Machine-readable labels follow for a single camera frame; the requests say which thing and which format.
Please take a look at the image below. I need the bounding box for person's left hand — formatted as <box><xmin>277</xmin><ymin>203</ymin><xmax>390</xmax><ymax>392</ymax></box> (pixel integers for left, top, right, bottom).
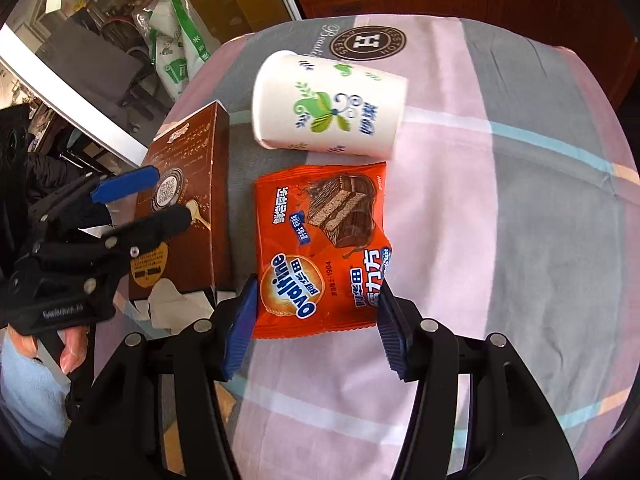
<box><xmin>10</xmin><ymin>325</ymin><xmax>92</xmax><ymax>375</ymax></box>

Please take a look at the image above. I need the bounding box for light blue fleece clothing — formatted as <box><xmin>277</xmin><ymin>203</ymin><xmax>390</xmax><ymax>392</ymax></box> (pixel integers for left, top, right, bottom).
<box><xmin>0</xmin><ymin>340</ymin><xmax>73</xmax><ymax>448</ymax></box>

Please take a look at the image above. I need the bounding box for pastel checked tablecloth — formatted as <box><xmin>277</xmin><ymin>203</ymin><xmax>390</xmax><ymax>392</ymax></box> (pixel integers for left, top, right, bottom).
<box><xmin>90</xmin><ymin>12</ymin><xmax>640</xmax><ymax>480</ymax></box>

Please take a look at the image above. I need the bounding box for white printed paper cup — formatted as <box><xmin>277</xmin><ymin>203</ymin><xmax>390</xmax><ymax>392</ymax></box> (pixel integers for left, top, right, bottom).
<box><xmin>251</xmin><ymin>50</ymin><xmax>408</xmax><ymax>161</ymax></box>

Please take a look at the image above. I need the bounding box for glass door cabinet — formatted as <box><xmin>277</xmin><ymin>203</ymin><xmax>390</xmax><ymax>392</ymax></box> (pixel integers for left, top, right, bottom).
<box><xmin>0</xmin><ymin>0</ymin><xmax>301</xmax><ymax>171</ymax></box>

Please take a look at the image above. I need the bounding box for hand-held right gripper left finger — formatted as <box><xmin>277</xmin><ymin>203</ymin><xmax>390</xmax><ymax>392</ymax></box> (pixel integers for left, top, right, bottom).
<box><xmin>57</xmin><ymin>272</ymin><xmax>261</xmax><ymax>480</ymax></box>

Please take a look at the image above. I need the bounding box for crumpled white tissue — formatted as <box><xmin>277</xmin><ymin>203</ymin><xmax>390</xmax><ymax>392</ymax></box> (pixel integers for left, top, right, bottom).
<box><xmin>114</xmin><ymin>280</ymin><xmax>216</xmax><ymax>331</ymax></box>

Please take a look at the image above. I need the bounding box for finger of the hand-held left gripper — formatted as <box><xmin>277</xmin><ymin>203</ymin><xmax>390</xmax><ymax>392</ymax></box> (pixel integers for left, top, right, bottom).
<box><xmin>30</xmin><ymin>166</ymin><xmax>161</xmax><ymax>241</ymax></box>
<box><xmin>20</xmin><ymin>206</ymin><xmax>195</xmax><ymax>275</ymax></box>

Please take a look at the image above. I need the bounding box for white green plastic bag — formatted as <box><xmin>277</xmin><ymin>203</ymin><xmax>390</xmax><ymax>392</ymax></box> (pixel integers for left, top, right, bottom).
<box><xmin>135</xmin><ymin>0</ymin><xmax>216</xmax><ymax>103</ymax></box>

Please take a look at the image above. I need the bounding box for brown cardboard box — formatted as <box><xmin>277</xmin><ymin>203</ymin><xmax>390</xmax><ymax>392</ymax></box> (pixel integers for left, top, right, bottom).
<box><xmin>127</xmin><ymin>101</ymin><xmax>233</xmax><ymax>306</ymax></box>

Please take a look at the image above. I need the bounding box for dark cloth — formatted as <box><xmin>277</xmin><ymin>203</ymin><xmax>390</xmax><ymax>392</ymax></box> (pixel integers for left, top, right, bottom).
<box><xmin>22</xmin><ymin>152</ymin><xmax>101</xmax><ymax>203</ymax></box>

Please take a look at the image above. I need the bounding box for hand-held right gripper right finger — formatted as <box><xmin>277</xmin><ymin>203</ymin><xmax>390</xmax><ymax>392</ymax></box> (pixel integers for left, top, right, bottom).
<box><xmin>377</xmin><ymin>280</ymin><xmax>581</xmax><ymax>480</ymax></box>

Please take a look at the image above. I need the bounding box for orange snack packet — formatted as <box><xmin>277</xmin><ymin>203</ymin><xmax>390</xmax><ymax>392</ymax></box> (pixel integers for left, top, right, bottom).
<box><xmin>252</xmin><ymin>161</ymin><xmax>393</xmax><ymax>340</ymax></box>

